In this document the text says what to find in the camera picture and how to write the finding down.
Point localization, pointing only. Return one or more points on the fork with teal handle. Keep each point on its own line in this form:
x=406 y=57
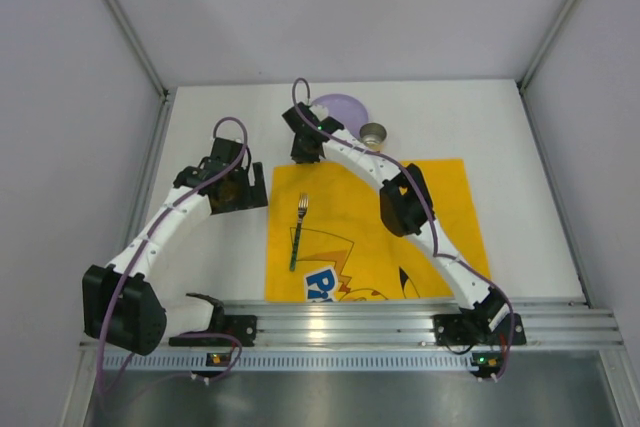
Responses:
x=302 y=209

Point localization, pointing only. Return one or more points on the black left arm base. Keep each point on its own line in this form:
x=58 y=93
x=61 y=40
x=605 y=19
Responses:
x=231 y=330

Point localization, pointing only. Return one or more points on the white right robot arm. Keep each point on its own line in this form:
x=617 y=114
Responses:
x=406 y=210

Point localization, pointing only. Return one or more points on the perforated cable duct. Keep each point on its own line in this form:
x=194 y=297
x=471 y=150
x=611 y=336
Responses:
x=296 y=361

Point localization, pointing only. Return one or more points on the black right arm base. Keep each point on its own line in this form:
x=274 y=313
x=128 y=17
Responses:
x=461 y=332

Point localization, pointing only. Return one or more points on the purple plastic plate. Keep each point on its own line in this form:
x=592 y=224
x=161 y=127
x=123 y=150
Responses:
x=346 y=109

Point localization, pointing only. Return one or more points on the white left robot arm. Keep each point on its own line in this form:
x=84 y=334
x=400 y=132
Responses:
x=135 y=301

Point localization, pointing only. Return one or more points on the metal cup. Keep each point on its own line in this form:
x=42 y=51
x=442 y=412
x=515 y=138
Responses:
x=373 y=136

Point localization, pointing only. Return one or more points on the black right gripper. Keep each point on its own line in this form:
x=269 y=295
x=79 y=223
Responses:
x=305 y=151

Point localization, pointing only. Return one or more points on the aluminium mounting rail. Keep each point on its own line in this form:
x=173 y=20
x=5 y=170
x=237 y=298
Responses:
x=548 y=324

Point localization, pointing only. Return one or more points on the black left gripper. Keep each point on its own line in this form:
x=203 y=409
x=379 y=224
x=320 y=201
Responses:
x=255 y=186

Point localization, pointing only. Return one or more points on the yellow Pikachu cloth placemat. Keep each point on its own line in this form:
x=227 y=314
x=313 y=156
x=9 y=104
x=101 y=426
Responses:
x=345 y=252

